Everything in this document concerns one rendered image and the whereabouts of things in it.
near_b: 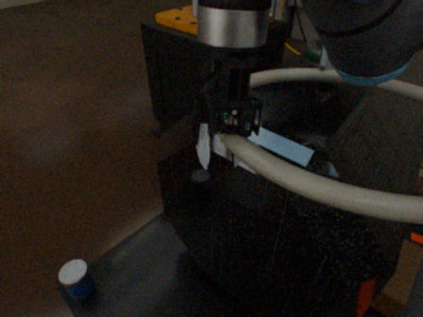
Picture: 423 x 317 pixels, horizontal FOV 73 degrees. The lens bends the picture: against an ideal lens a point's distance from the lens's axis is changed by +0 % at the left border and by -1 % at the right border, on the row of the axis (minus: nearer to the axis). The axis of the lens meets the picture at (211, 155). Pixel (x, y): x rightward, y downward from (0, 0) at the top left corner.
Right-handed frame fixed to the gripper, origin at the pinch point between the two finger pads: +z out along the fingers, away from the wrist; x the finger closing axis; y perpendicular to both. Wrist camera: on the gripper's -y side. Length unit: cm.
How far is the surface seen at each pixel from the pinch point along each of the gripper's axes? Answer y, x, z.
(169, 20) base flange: -124, 3, -2
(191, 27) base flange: -110, 12, -1
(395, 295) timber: 0, 68, 68
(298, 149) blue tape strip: -6.8, 19.6, 4.4
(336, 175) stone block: -1.0, 26.3, 7.8
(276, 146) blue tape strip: -10.1, 15.8, 5.4
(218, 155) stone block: -17.1, 4.3, 11.3
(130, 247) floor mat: -49, -26, 81
